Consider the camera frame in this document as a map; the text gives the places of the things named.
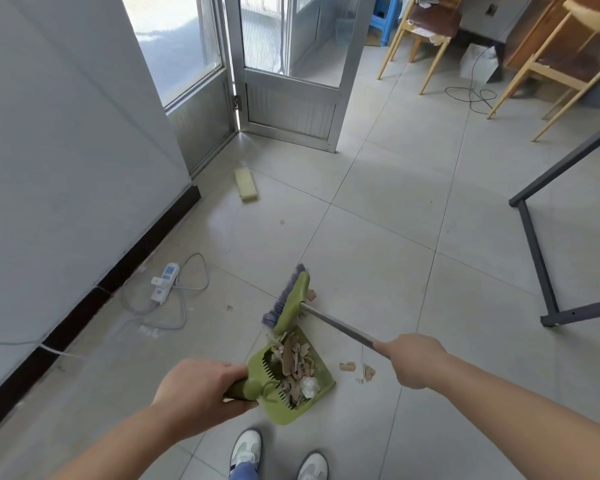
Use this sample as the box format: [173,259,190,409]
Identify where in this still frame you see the green broom with metal handle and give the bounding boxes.
[261,264,393,358]

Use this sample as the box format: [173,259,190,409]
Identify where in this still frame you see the aluminium window frame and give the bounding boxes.
[120,0,240,176]

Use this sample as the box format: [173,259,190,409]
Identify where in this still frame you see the person's left hand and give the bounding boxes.
[152,359,261,443]

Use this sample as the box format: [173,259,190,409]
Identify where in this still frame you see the black baseboard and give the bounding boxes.
[0,184,202,443]

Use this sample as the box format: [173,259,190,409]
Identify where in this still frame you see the person's left forearm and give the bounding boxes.
[50,406,207,480]

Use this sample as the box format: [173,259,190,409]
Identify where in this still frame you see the white power strip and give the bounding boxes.
[150,263,182,305]

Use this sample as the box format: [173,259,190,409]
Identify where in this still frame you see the yellow sponge block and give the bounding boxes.
[234,167,261,202]

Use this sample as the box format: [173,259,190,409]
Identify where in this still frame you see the blue plastic stool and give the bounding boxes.
[367,0,407,48]

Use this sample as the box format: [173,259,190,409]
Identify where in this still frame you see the pile of swept debris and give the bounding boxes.
[270,332,327,408]

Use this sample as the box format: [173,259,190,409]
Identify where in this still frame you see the wooden chair with brown seat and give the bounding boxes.
[377,0,465,96]

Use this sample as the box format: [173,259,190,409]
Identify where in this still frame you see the person's white left shoe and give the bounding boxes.
[228,428,264,480]

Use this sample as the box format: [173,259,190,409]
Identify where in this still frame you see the person's white shoe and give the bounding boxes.
[296,450,330,480]
[228,428,264,480]

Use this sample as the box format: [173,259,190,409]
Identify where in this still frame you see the person's right forearm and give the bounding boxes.
[425,352,600,480]

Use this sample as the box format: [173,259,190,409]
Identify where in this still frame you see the person's right hand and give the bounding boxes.
[374,333,451,391]

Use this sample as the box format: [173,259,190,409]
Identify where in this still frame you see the black cable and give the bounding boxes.
[444,22,512,115]

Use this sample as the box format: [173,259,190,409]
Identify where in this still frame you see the green plastic dustpan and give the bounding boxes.
[224,329,337,426]

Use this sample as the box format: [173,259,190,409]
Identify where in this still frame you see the white power cable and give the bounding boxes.
[0,252,211,358]

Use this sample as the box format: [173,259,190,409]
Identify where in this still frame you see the grey metal table frame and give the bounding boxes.
[508,115,600,329]

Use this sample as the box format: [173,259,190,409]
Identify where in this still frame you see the person's white right shoe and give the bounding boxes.
[296,450,330,480]

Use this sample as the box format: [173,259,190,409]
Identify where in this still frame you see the light wooden chair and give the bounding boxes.
[487,0,600,143]

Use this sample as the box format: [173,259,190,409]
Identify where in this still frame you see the aluminium glass door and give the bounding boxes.
[224,0,377,154]

